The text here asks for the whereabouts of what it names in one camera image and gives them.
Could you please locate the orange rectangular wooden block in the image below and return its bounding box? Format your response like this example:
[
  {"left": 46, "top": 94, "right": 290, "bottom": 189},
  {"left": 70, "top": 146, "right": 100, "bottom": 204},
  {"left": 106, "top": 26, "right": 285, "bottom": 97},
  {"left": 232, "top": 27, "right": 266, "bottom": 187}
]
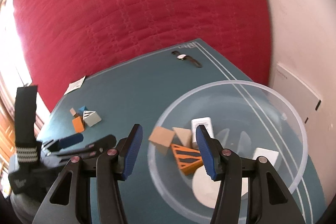
[{"left": 72, "top": 116, "right": 85, "bottom": 133}]

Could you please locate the natural wood cube block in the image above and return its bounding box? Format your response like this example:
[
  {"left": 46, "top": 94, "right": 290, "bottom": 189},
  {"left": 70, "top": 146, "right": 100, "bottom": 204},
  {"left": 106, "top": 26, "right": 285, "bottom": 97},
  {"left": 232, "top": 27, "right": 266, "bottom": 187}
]
[{"left": 252, "top": 147, "right": 281, "bottom": 169}]

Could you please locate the black striped wrist strap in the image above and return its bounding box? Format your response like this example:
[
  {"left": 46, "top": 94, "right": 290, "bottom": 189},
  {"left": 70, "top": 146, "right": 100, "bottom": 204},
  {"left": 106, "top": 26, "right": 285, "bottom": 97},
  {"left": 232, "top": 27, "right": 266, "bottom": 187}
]
[{"left": 14, "top": 85, "right": 39, "bottom": 164}]

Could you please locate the natural wood triangular block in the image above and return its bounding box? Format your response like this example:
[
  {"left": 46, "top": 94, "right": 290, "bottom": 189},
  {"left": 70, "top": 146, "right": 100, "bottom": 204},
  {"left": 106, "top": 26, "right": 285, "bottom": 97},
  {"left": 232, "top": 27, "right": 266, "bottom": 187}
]
[{"left": 173, "top": 127, "right": 192, "bottom": 148}]

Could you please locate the white booklet on floor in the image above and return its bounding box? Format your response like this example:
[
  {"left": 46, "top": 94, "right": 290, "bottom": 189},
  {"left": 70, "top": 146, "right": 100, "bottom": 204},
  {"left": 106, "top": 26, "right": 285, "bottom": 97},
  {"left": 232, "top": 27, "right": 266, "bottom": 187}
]
[{"left": 272, "top": 63, "right": 321, "bottom": 124}]

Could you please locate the blue triangular block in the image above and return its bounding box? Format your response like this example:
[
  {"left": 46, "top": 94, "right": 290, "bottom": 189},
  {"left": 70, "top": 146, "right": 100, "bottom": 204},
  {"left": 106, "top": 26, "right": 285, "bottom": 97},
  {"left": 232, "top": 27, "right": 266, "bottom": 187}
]
[{"left": 77, "top": 106, "right": 88, "bottom": 116}]

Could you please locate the red quilted bedspread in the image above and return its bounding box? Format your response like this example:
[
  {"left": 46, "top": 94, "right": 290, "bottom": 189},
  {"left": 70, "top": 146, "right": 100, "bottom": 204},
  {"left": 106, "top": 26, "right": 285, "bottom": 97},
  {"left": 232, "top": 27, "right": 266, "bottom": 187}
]
[{"left": 13, "top": 0, "right": 271, "bottom": 110}]

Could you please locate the brown wooden block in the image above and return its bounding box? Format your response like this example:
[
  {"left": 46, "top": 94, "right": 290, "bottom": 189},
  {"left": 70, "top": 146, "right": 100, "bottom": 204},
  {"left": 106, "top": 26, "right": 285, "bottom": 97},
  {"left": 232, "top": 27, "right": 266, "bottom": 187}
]
[{"left": 70, "top": 108, "right": 78, "bottom": 118}]

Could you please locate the white USB wall charger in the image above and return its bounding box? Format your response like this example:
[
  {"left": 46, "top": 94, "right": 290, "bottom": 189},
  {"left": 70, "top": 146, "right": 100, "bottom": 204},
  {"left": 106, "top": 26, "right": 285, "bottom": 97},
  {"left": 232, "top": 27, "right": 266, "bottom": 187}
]
[{"left": 190, "top": 116, "right": 215, "bottom": 150}]

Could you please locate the orange striped triangular block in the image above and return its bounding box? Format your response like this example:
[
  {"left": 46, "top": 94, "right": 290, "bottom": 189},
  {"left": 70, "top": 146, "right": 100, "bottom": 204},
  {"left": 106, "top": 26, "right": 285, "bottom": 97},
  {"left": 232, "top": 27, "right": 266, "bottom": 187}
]
[{"left": 170, "top": 144, "right": 203, "bottom": 176}]

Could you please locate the black strap wristwatch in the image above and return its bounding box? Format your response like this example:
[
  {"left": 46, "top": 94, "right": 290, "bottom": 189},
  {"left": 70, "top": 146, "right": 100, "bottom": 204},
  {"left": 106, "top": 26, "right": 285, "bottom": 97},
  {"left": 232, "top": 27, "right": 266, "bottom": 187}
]
[{"left": 171, "top": 51, "right": 203, "bottom": 68}]

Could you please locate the white paper card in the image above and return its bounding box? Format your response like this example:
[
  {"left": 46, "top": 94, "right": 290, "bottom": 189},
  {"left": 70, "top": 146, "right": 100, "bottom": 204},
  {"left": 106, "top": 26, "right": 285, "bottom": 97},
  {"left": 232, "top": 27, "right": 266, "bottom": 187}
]
[{"left": 64, "top": 76, "right": 86, "bottom": 95}]

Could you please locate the white zebra triangular block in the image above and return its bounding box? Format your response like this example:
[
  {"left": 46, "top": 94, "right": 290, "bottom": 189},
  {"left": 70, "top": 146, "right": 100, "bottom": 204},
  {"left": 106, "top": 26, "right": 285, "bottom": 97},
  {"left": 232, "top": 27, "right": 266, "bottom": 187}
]
[{"left": 83, "top": 110, "right": 101, "bottom": 127}]

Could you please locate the natural wood wedge block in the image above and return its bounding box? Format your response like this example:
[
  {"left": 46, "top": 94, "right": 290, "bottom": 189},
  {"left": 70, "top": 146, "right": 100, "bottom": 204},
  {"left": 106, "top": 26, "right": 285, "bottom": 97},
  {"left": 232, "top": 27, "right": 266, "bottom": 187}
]
[{"left": 148, "top": 127, "right": 175, "bottom": 155}]

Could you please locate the clear plastic bowl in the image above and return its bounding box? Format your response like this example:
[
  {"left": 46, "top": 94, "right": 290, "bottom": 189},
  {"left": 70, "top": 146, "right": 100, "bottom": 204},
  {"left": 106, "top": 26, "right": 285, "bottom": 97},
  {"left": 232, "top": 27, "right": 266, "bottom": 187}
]
[{"left": 147, "top": 80, "right": 307, "bottom": 223}]

